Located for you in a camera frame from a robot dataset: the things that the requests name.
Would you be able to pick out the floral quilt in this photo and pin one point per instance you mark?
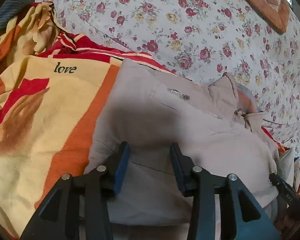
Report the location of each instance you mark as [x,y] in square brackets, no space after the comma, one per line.
[200,40]

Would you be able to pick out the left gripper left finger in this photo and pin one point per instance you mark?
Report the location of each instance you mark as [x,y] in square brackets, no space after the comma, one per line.
[57,217]

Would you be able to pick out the person's right hand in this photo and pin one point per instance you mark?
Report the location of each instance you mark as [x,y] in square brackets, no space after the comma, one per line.
[288,227]

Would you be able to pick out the orange red yellow blanket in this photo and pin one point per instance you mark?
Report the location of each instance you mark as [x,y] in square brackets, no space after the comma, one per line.
[53,87]

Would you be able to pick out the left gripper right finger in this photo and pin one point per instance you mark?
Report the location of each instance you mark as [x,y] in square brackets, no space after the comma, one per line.
[241,215]

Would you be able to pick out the beige zip jacket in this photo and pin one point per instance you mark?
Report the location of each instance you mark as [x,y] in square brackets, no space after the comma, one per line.
[151,110]

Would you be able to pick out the orange checkered cushion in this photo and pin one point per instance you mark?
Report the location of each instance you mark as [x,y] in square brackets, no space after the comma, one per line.
[275,12]

